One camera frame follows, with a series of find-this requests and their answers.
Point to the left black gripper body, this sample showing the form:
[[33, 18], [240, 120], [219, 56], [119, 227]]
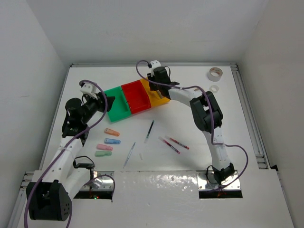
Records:
[[103, 105]]

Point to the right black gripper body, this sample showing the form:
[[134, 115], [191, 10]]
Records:
[[155, 87]]

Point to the blue pen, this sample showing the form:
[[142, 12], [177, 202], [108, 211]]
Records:
[[129, 155]]

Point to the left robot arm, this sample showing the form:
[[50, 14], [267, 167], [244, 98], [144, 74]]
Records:
[[50, 197]]

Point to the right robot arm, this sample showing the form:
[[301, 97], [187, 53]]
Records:
[[207, 117]]

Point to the yellow plastic bin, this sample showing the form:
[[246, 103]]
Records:
[[154, 101]]

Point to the green plastic bin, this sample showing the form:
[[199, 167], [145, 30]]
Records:
[[120, 108]]

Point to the red plastic bin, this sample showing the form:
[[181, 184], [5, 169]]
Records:
[[136, 96]]

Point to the orange eraser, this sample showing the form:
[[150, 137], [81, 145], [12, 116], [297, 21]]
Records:
[[111, 132]]

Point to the blue eraser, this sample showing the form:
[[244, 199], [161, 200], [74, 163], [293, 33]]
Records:
[[111, 141]]

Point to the pink eraser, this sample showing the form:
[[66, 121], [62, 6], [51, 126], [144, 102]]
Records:
[[103, 147]]

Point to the green eraser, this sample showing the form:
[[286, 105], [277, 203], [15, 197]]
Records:
[[103, 153]]

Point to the red pen upper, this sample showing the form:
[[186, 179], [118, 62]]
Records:
[[177, 142]]

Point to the red pen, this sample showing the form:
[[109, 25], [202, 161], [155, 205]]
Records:
[[168, 144], [177, 142]]

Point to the small white tape roll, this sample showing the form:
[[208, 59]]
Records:
[[214, 88]]

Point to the large white tape roll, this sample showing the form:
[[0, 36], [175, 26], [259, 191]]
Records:
[[215, 74]]

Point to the red pen lower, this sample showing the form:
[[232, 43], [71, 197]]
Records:
[[168, 144]]

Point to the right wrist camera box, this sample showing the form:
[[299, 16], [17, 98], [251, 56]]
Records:
[[154, 64]]

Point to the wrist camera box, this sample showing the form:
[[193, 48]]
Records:
[[88, 88], [154, 64]]

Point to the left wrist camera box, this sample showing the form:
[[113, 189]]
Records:
[[88, 88]]

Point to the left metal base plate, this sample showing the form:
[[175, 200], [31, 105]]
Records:
[[102, 181]]

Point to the metal base plate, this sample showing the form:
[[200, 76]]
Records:
[[208, 182], [102, 181]]

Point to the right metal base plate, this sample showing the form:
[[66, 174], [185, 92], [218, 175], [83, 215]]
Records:
[[208, 182]]

